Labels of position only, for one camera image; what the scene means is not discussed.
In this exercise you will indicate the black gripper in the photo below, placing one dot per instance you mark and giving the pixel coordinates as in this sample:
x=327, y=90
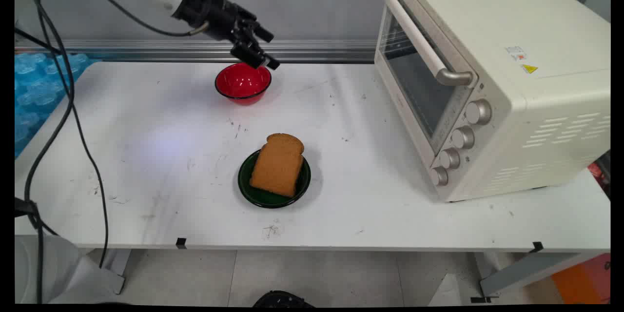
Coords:
x=214, y=12

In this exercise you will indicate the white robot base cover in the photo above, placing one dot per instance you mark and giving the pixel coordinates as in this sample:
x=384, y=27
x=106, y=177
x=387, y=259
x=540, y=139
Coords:
x=63, y=273

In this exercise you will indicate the red bowl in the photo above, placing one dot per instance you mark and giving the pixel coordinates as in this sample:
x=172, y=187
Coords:
x=241, y=85

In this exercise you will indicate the brown bread slice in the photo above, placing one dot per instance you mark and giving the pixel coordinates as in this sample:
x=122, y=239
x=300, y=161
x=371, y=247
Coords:
x=278, y=165

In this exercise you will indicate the dark green plate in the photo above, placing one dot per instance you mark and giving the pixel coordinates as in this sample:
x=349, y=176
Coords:
x=265, y=197

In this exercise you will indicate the silver oven knob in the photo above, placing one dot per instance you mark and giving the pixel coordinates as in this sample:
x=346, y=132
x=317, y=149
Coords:
x=438, y=176
x=449, y=158
x=463, y=137
x=478, y=112

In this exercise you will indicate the blue bubble wrap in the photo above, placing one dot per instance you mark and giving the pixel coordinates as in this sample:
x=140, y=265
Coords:
x=34, y=92

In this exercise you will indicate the black round floor object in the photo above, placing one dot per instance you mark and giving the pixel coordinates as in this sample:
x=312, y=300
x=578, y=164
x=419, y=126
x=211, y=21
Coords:
x=282, y=300

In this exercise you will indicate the white label sticker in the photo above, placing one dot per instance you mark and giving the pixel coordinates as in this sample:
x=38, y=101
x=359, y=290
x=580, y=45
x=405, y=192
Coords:
x=515, y=53

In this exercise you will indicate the grey table leg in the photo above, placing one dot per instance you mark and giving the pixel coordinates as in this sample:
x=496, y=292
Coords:
x=526, y=270
x=117, y=265

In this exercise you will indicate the yellow warning sticker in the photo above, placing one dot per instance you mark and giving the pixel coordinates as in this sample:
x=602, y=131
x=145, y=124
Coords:
x=530, y=69

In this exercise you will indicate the cream toaster oven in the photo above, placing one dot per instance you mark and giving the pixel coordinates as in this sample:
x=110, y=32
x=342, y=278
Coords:
x=546, y=122

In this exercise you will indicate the black tape mark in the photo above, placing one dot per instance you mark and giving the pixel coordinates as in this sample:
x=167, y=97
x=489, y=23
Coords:
x=537, y=247

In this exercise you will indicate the red patterned object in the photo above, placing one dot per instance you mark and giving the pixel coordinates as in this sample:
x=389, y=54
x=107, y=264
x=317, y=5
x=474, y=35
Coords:
x=600, y=175

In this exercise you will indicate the orange box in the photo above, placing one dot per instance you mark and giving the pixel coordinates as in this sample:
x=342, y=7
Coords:
x=582, y=282

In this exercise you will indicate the aluminium rail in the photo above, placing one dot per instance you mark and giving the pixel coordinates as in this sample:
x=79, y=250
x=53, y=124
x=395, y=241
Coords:
x=195, y=51

